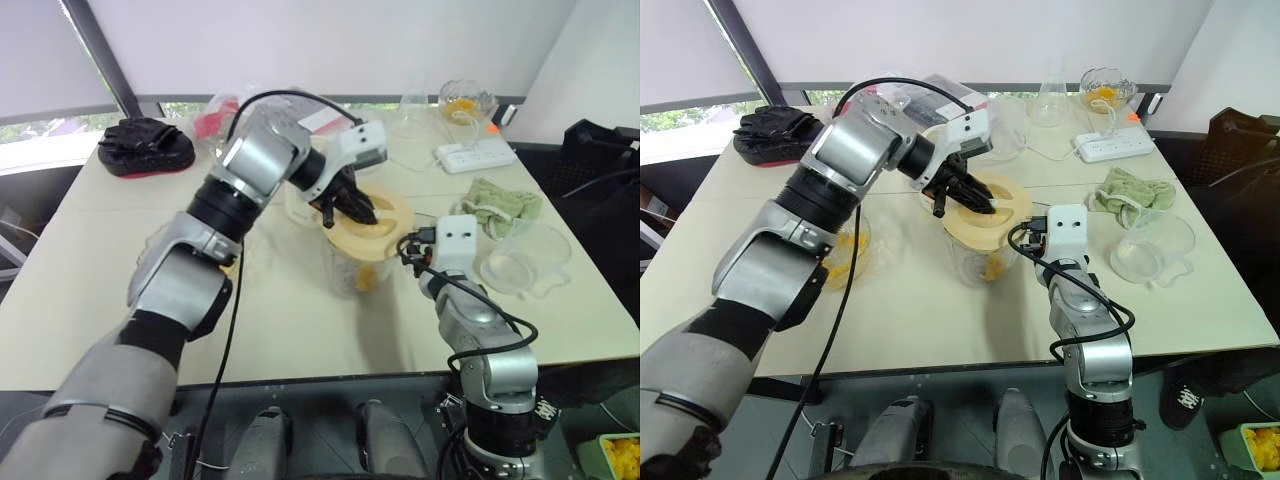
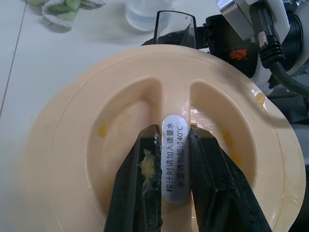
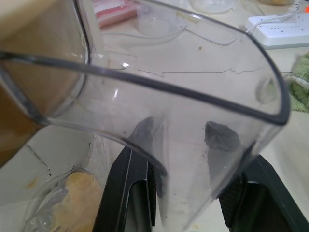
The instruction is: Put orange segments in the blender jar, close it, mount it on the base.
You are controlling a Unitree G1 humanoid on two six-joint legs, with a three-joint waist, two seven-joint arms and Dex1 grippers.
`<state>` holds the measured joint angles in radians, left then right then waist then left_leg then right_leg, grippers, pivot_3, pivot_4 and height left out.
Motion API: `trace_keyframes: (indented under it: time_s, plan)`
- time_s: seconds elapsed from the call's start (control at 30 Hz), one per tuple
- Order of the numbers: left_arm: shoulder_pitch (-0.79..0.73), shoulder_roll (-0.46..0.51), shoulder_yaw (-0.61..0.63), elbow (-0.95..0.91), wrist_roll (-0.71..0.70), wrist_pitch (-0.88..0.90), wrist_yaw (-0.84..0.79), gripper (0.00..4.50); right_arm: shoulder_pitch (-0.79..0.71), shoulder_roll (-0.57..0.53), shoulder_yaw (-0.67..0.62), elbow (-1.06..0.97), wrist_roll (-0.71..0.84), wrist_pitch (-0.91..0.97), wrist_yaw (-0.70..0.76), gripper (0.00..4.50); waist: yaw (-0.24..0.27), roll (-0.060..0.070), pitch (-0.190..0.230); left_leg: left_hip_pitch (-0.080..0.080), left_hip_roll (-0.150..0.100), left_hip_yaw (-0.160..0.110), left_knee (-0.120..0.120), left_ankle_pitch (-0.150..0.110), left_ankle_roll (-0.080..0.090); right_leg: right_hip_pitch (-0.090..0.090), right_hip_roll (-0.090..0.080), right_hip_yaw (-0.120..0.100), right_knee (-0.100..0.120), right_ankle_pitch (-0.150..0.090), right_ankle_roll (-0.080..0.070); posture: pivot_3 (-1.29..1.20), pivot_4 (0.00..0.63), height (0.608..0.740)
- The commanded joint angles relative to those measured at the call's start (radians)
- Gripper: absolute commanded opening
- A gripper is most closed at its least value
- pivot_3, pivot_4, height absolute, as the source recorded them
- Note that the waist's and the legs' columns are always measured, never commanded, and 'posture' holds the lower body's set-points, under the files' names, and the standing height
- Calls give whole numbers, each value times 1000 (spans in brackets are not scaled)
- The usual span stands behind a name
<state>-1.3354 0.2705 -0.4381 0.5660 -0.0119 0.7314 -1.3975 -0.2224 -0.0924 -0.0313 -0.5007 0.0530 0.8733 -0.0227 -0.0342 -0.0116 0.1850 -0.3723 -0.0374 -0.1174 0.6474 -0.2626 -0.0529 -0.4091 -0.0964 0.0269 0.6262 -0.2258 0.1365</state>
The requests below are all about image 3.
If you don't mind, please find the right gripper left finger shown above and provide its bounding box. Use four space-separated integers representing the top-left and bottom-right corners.
93 117 168 232

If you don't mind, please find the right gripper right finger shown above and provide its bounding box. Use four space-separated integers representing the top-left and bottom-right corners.
204 120 309 232

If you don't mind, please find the clear blender jar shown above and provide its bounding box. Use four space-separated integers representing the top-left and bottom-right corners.
0 0 292 232

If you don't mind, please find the orange segment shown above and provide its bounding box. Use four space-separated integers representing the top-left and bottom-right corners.
52 170 104 232

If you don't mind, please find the wavy clear glass bowl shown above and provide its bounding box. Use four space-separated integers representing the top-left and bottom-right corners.
24 166 107 232

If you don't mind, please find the green cloth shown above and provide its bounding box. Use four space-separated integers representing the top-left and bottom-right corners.
288 52 309 119

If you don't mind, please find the clear plastic cup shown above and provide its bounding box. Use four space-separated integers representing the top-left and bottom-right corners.
136 3 189 44

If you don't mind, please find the white power strip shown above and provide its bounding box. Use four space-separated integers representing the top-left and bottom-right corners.
245 13 309 51

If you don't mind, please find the clear glass pitcher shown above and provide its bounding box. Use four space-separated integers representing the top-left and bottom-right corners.
188 0 237 13

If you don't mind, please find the glass bowl with orange pieces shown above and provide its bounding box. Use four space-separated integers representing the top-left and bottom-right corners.
255 0 293 7

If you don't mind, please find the white power cable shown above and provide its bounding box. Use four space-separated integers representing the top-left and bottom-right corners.
245 0 302 32

